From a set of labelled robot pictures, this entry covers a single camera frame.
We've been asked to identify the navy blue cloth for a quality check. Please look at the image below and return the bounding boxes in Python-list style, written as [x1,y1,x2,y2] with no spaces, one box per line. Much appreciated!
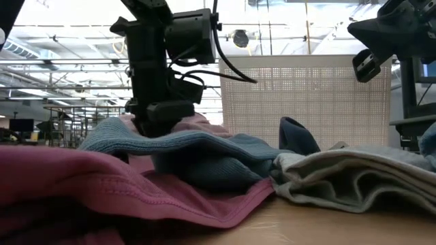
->
[278,116,322,156]

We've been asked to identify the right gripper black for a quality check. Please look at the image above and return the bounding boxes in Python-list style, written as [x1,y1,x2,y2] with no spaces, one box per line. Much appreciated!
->
[346,0,436,84]

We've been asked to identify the light grey cloth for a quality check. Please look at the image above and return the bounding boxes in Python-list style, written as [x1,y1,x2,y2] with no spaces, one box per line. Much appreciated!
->
[268,143,436,217]

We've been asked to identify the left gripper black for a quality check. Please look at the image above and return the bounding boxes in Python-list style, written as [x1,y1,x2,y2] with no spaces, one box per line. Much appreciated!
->
[109,15,205,139]

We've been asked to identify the maroon cloth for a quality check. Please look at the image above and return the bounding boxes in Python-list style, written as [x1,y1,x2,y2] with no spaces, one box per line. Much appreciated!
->
[0,144,276,245]

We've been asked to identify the dark grey side desk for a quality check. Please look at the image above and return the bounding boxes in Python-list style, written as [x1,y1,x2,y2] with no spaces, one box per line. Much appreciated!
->
[389,114,436,152]

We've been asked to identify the black ceiling cable reel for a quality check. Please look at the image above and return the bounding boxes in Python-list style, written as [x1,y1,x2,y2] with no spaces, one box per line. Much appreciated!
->
[232,29,251,49]

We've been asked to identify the white perforated plastic basket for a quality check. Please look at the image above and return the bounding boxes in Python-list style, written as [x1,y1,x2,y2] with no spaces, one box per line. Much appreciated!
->
[219,54,393,151]

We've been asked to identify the light pink cloth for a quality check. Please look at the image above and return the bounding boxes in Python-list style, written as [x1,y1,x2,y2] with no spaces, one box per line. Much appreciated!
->
[118,112,236,139]

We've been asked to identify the black monitor stand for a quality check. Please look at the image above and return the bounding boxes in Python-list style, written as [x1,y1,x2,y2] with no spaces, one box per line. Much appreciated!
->
[399,57,436,120]

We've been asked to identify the blue ribbed cloth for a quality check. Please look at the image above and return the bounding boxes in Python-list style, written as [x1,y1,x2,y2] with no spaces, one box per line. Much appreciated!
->
[78,116,294,194]

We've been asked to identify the dark wire metal basket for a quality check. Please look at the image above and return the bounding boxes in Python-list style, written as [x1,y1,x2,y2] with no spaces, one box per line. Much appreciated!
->
[43,105,127,149]

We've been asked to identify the dark background monitor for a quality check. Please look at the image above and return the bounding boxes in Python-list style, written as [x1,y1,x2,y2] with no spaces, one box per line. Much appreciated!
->
[8,118,35,134]

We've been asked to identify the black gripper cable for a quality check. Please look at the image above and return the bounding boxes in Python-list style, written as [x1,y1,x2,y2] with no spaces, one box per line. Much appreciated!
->
[166,0,258,90]

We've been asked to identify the computer monitor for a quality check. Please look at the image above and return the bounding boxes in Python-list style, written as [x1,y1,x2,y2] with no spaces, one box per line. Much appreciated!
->
[422,61,436,84]

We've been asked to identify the light blue striped towel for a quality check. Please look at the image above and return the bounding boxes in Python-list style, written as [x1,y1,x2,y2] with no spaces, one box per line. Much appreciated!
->
[418,121,436,168]

